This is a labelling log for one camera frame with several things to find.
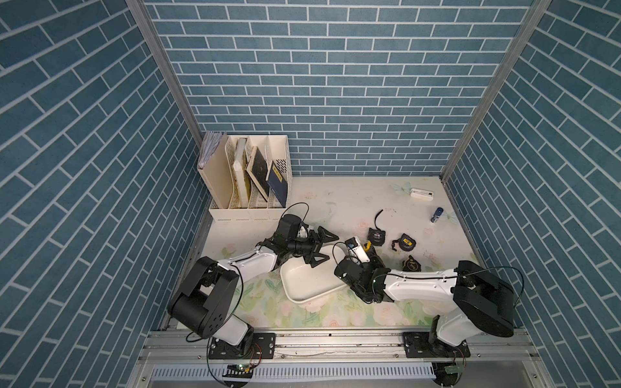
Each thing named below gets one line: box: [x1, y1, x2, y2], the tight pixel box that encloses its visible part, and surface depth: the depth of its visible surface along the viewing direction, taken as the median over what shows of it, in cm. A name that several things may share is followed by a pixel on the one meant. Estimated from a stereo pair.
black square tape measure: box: [367, 209, 386, 247], surface depth 98 cm
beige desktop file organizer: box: [197, 134, 293, 223], surface depth 101 cm
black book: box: [245, 146, 270, 203], surface depth 101 cm
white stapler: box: [409, 188, 435, 201], surface depth 115 cm
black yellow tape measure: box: [401, 254, 422, 272], surface depth 90 cm
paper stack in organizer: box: [197, 130, 223, 169], surface depth 91 cm
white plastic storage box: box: [279, 243, 349, 304], surface depth 86 cm
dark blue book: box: [266, 160, 288, 208], surface depth 106 cm
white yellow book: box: [233, 137, 251, 208], surface depth 98 cm
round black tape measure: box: [391, 232, 417, 253], surface depth 96 cm
